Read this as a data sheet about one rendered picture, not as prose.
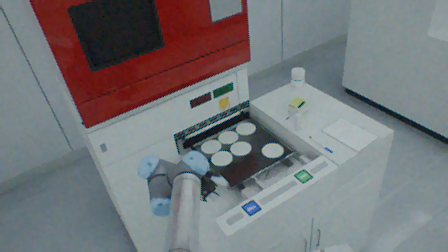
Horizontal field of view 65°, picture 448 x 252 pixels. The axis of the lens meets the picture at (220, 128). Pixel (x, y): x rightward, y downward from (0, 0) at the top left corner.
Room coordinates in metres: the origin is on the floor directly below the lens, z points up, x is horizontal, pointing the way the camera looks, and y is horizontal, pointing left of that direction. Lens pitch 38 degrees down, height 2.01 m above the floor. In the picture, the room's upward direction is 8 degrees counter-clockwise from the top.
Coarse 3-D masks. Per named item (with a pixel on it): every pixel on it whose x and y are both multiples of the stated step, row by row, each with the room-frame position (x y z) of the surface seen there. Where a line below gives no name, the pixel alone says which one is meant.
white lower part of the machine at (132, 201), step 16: (112, 192) 1.24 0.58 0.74; (128, 192) 1.20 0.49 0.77; (144, 192) 1.24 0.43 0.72; (128, 208) 1.19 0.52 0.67; (144, 208) 1.22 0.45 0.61; (128, 224) 1.18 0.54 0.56; (144, 224) 1.21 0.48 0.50; (160, 224) 1.25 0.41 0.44; (144, 240) 1.20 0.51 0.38; (160, 240) 1.23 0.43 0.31
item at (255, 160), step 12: (264, 132) 1.35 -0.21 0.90; (228, 144) 1.30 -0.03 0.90; (252, 144) 1.28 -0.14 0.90; (264, 144) 1.26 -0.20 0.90; (240, 156) 1.20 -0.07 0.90; (252, 156) 1.19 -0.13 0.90; (264, 156) 1.18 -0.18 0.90; (216, 168) 1.15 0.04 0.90; (228, 168) 1.14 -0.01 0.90; (240, 168) 1.13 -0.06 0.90; (252, 168) 1.12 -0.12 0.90; (228, 180) 1.06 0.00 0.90; (240, 180) 1.05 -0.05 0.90
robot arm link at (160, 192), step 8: (160, 176) 0.76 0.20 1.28; (152, 184) 0.74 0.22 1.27; (160, 184) 0.71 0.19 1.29; (168, 184) 0.70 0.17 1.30; (152, 192) 0.71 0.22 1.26; (160, 192) 0.70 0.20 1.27; (168, 192) 0.69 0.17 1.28; (152, 200) 0.69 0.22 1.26; (160, 200) 0.68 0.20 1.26; (168, 200) 0.68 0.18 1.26; (152, 208) 0.67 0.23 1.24; (160, 208) 0.66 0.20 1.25; (168, 208) 0.67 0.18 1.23; (160, 216) 0.67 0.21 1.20
